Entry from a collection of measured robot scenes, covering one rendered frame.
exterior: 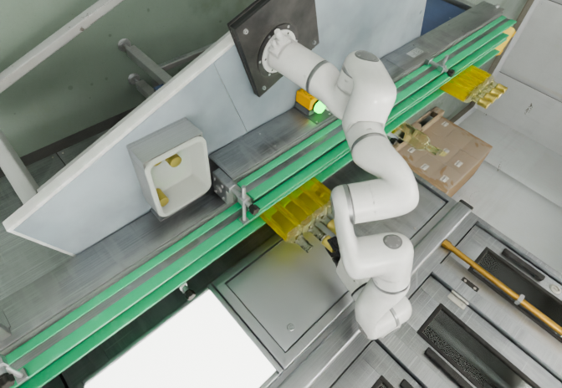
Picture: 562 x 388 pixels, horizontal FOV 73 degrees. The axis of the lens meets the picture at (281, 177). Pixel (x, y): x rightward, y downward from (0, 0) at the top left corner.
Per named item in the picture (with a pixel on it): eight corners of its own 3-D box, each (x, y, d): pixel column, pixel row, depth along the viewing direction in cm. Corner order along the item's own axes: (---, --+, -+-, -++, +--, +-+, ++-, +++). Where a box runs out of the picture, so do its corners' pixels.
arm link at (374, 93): (343, 160, 84) (369, 99, 73) (324, 99, 100) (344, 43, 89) (382, 164, 86) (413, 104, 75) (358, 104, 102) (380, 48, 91)
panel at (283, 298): (79, 387, 100) (145, 513, 85) (74, 385, 98) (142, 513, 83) (312, 208, 143) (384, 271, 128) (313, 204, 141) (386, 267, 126)
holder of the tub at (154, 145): (149, 210, 113) (162, 227, 110) (125, 145, 92) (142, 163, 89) (196, 181, 121) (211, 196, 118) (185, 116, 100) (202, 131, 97)
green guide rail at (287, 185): (237, 199, 119) (253, 215, 115) (237, 197, 118) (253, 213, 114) (494, 30, 202) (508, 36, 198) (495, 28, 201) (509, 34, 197)
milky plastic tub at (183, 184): (145, 201, 109) (161, 221, 105) (125, 146, 92) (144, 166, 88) (196, 172, 117) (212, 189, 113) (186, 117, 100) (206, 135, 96)
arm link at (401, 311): (388, 329, 90) (420, 309, 92) (362, 291, 95) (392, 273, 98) (379, 344, 102) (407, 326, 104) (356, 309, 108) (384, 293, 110)
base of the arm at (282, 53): (250, 48, 98) (293, 77, 91) (282, 12, 98) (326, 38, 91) (270, 79, 112) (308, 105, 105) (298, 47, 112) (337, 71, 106)
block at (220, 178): (212, 191, 119) (225, 206, 116) (209, 172, 112) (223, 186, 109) (221, 186, 121) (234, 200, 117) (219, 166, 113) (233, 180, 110)
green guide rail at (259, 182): (237, 185, 113) (253, 201, 109) (237, 182, 112) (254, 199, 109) (501, 17, 196) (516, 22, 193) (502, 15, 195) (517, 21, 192)
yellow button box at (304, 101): (293, 106, 134) (308, 116, 131) (295, 89, 128) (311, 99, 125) (307, 98, 137) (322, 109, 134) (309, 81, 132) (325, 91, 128)
